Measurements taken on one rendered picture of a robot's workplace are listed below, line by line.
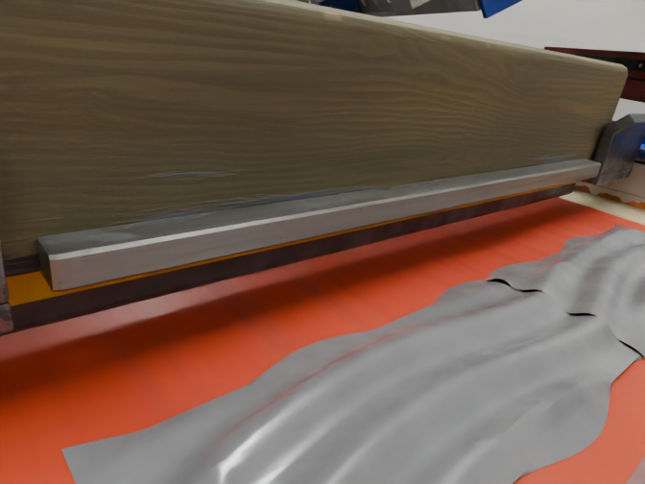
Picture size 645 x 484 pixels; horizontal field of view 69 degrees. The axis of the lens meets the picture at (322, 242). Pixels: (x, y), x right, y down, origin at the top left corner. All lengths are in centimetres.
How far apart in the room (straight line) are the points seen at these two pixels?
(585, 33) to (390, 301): 222
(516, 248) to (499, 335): 11
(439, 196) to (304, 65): 9
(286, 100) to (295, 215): 4
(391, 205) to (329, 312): 5
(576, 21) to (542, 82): 211
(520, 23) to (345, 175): 234
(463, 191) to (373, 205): 6
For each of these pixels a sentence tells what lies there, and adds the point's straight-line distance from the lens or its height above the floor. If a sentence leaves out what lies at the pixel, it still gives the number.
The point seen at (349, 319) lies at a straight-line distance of 18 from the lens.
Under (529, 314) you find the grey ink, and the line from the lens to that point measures 20.
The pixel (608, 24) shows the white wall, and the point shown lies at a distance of 235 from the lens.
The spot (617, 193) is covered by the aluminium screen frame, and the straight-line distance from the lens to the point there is 47.
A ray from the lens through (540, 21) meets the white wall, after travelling 247.
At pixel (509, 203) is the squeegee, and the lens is 34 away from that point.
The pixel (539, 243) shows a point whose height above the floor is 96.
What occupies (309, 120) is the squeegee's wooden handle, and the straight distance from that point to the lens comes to 17.
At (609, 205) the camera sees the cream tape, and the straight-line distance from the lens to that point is 45.
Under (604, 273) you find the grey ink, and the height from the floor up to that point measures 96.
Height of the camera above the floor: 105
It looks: 23 degrees down
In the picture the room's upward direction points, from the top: 8 degrees clockwise
